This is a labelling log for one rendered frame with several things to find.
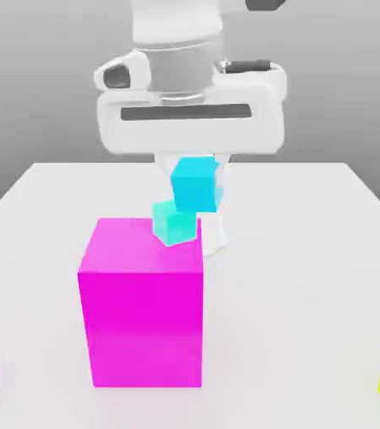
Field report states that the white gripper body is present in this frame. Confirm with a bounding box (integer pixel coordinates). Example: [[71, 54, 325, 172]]
[[96, 64, 289, 156]]

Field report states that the small cyan cube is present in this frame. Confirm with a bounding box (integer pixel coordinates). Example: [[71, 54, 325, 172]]
[[170, 156, 221, 215]]

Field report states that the small teal cube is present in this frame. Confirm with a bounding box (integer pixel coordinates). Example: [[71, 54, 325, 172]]
[[151, 199, 198, 248]]

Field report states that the large magenta box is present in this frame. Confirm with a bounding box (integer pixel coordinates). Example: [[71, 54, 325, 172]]
[[76, 217, 205, 390]]

